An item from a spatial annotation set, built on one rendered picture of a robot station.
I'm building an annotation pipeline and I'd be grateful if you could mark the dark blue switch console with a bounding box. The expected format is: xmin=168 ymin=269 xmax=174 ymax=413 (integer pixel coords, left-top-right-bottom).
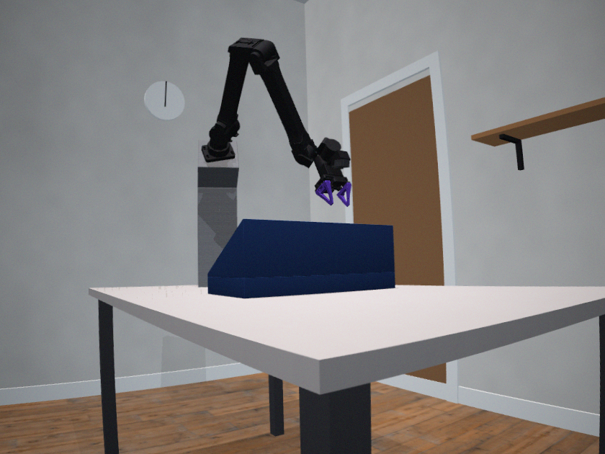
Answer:
xmin=207 ymin=219 xmax=395 ymax=298

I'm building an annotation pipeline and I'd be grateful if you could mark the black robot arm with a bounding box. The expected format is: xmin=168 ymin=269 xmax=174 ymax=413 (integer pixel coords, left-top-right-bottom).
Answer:
xmin=202 ymin=37 xmax=351 ymax=177

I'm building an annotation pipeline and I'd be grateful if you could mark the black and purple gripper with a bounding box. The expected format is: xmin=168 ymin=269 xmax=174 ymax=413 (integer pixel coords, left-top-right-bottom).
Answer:
xmin=315 ymin=170 xmax=351 ymax=207

